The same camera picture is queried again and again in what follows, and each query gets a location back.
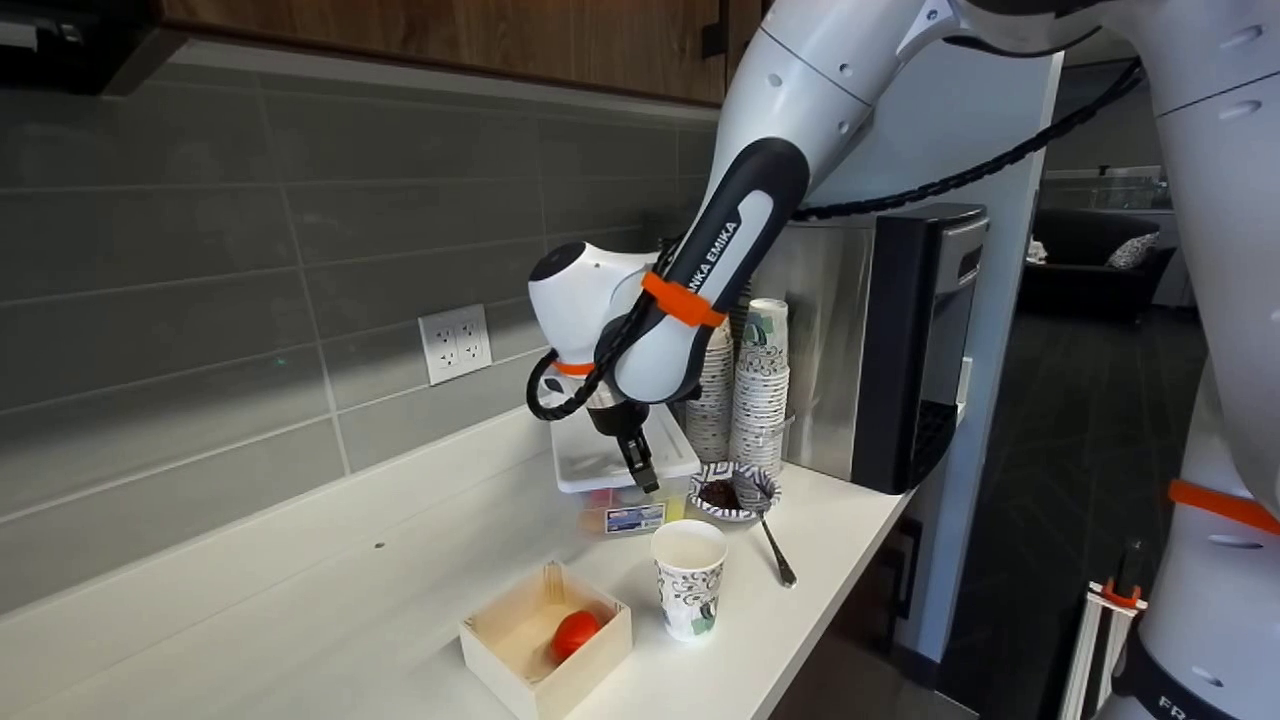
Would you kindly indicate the white wall outlet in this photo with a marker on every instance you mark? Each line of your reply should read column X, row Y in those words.
column 458, row 343

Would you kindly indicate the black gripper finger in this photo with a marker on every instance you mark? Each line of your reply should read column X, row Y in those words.
column 641, row 460

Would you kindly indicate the black steel coffee machine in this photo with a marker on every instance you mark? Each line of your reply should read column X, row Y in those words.
column 920, row 344

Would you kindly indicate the dark sofa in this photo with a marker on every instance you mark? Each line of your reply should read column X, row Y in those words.
column 1081, row 272

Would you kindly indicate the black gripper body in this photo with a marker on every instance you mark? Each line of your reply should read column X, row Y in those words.
column 616, row 418

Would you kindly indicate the white orange stand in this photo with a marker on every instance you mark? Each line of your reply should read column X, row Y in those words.
column 1103, row 644

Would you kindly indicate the white sofa cushion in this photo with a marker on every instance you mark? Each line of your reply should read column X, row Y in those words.
column 1132, row 250

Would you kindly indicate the clear plastic lunchbox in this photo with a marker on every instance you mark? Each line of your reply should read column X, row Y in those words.
column 678, row 513

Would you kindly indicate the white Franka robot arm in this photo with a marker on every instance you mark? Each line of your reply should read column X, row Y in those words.
column 801, row 80

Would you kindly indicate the wooden wall cabinet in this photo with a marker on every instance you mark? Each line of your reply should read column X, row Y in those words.
column 465, row 35

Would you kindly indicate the small metal bowl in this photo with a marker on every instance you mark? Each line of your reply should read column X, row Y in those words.
column 731, row 497

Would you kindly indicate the blue patterned packet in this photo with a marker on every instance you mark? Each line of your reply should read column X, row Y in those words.
column 627, row 518

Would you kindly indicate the short paper cup stack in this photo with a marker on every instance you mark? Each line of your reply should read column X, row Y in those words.
column 709, row 393

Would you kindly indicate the white patterned paper cup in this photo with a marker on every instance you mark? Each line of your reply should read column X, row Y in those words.
column 688, row 583

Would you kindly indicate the silver metal spoon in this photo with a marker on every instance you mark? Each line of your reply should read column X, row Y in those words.
column 774, row 545

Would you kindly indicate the light wooden square box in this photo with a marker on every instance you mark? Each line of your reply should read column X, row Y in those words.
column 533, row 672

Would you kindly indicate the red ball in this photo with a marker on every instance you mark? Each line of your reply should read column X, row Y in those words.
column 576, row 635

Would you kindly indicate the black overhead appliance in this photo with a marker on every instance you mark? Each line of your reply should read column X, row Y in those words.
column 64, row 43

